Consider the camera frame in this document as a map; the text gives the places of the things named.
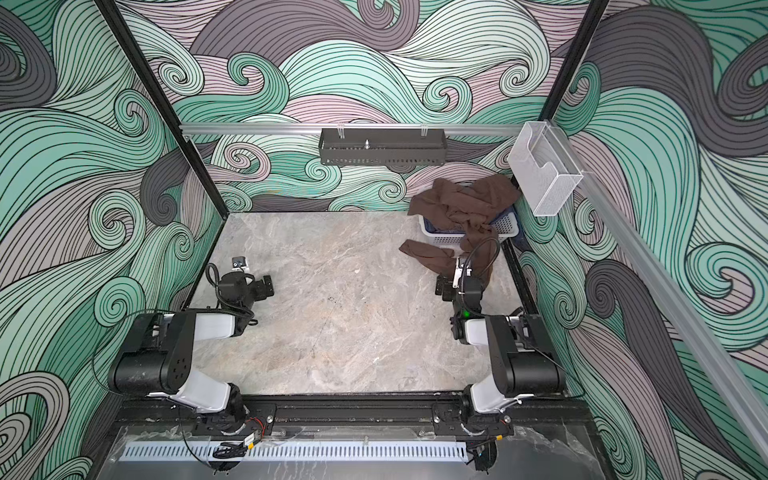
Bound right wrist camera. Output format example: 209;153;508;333
452;257;472;289

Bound aluminium rail right wall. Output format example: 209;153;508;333
550;125;767;460

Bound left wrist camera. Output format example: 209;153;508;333
231;256;249;272

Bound white slotted cable duct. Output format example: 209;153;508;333
118;440;469;462

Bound brown corduroy trousers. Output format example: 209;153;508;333
407;174;522;283

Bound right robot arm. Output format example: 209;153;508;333
436;238;567;415

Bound aluminium rail back wall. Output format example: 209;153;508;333
179;122;523;137

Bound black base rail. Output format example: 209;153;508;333
115;391;596;439

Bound white plastic laundry basket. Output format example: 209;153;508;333
418;207;520;248

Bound aluminium rail wall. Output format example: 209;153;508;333
550;125;767;460
179;122;523;137

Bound black perforated wall tray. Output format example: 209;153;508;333
318;129;448;168

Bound clear acrylic wall holder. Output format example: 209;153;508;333
507;121;583;217

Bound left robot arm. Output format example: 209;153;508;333
107;257;275;419

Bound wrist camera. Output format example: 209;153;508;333
231;256;249;272
452;257;472;289

